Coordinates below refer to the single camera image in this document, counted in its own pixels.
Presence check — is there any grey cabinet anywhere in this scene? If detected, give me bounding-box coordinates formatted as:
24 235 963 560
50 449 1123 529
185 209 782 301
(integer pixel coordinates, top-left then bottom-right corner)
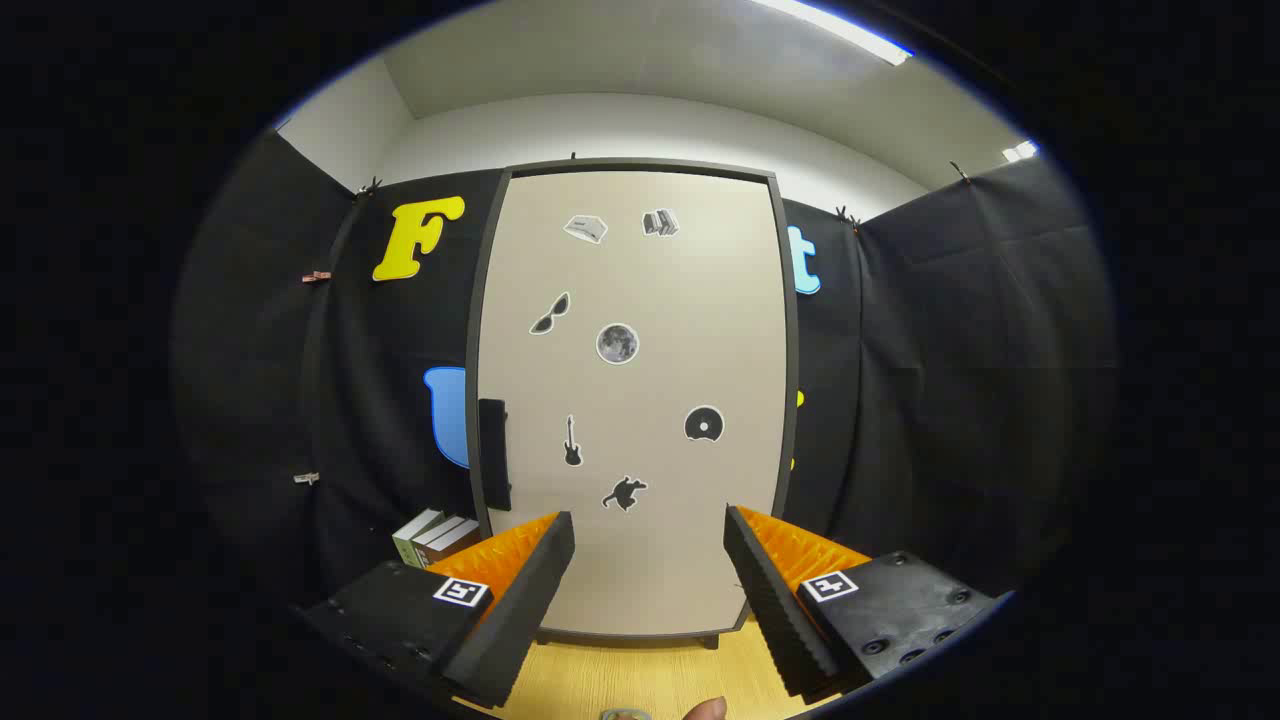
464 157 801 651

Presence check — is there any white-edged book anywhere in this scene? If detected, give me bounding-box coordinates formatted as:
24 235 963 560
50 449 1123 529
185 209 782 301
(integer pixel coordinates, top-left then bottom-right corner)
412 515 466 569

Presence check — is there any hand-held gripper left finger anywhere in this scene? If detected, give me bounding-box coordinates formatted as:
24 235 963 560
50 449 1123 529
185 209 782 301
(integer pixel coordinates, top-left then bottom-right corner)
295 510 578 711

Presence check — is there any long ceiling light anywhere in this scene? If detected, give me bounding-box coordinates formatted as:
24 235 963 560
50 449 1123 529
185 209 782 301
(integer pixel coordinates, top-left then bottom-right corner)
750 0 913 66

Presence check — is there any black backdrop cloth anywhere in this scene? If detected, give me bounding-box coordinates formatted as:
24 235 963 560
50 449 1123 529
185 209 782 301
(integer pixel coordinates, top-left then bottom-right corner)
170 130 1116 621

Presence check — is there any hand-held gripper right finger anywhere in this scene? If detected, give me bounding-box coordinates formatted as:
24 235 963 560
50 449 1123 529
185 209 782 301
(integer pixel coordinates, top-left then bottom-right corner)
722 504 1001 701

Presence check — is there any beige cabinet door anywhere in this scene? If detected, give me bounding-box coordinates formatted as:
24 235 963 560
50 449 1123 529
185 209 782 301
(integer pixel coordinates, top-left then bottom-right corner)
478 170 791 636

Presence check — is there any black door handle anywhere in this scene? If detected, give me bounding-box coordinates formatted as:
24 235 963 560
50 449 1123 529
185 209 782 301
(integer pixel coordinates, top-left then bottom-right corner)
478 398 513 513

